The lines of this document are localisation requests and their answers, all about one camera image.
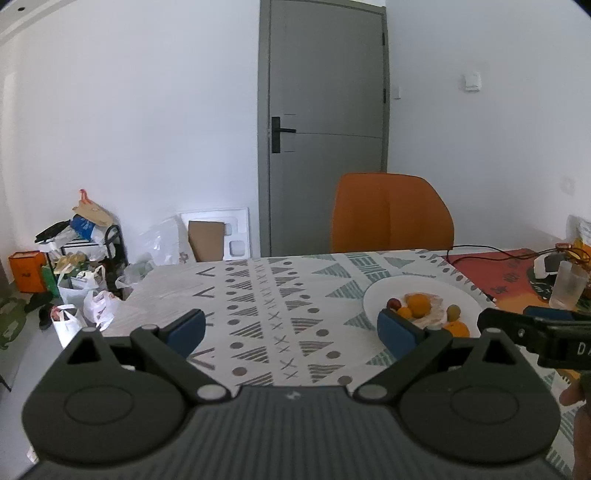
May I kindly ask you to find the black elongated object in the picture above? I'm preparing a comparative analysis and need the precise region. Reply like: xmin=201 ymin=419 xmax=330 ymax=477
xmin=34 ymin=221 xmax=70 ymax=243

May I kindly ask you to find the orange chair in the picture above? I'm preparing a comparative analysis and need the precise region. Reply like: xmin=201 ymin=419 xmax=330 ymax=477
xmin=330 ymin=173 xmax=456 ymax=254

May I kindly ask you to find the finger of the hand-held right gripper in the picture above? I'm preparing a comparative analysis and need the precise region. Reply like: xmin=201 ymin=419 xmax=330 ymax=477
xmin=523 ymin=305 xmax=579 ymax=322
xmin=477 ymin=307 xmax=555 ymax=357

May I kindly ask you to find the grey door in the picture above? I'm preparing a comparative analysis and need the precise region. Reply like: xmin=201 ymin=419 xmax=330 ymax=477
xmin=257 ymin=0 xmax=389 ymax=258

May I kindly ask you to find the black cable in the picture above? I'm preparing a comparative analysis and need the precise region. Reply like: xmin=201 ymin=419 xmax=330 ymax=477
xmin=445 ymin=244 xmax=561 ymax=264

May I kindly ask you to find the white foam board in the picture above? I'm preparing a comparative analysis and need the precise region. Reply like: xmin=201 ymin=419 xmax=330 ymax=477
xmin=180 ymin=207 xmax=250 ymax=264

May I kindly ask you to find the clear plastic bag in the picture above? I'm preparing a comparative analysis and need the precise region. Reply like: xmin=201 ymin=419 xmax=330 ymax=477
xmin=137 ymin=217 xmax=191 ymax=269

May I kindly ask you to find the white plastic bag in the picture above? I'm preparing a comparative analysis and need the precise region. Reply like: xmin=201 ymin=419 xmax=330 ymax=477
xmin=51 ymin=304 xmax=87 ymax=350
xmin=57 ymin=265 xmax=108 ymax=302
xmin=83 ymin=290 xmax=123 ymax=331

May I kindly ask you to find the person's right hand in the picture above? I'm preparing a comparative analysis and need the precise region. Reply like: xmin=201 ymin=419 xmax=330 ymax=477
xmin=558 ymin=381 xmax=591 ymax=480

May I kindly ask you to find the white patterned tablecloth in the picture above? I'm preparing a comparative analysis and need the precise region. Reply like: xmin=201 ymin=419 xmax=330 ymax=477
xmin=99 ymin=249 xmax=574 ymax=480

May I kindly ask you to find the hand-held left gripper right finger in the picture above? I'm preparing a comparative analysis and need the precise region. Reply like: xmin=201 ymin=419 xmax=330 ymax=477
xmin=355 ymin=307 xmax=528 ymax=408

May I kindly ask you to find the blue and white bag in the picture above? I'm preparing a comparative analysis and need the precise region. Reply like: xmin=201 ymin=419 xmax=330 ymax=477
xmin=69 ymin=215 xmax=108 ymax=244

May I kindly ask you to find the white round plate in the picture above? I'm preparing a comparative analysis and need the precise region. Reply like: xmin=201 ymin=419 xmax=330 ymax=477
xmin=362 ymin=276 xmax=484 ymax=342

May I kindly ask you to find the orange box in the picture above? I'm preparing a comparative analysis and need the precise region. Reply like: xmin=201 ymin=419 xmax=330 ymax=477
xmin=8 ymin=250 xmax=47 ymax=294

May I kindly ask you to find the white electronic device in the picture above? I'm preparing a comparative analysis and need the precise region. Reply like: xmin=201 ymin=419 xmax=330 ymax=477
xmin=533 ymin=254 xmax=563 ymax=278

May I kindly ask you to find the translucent plastic cup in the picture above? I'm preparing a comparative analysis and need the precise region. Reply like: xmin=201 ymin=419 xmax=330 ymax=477
xmin=549 ymin=262 xmax=590 ymax=310

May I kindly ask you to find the brown paper bag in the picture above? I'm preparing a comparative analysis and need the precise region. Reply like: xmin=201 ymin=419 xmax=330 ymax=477
xmin=71 ymin=189 xmax=114 ymax=227

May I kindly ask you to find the large orange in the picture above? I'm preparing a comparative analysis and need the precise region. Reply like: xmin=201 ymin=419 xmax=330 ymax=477
xmin=406 ymin=294 xmax=433 ymax=319

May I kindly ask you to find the red printed table mat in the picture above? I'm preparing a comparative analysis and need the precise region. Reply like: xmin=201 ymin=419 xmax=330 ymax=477
xmin=442 ymin=248 xmax=591 ymax=320

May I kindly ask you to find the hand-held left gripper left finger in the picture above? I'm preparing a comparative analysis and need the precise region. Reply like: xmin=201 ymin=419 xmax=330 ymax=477
xmin=52 ymin=308 xmax=232 ymax=406

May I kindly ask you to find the black door handle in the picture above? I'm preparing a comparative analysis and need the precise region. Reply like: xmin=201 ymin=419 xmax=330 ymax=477
xmin=270 ymin=117 xmax=297 ymax=154

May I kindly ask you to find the brown cardboard sheet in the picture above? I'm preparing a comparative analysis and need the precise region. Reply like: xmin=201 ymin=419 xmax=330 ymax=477
xmin=188 ymin=220 xmax=227 ymax=263

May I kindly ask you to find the pale yellow plastic bag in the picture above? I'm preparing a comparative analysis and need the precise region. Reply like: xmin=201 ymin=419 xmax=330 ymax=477
xmin=54 ymin=251 xmax=89 ymax=278

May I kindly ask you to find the black metal rack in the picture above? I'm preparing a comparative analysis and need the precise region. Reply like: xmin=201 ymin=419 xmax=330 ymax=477
xmin=103 ymin=224 xmax=128 ymax=278

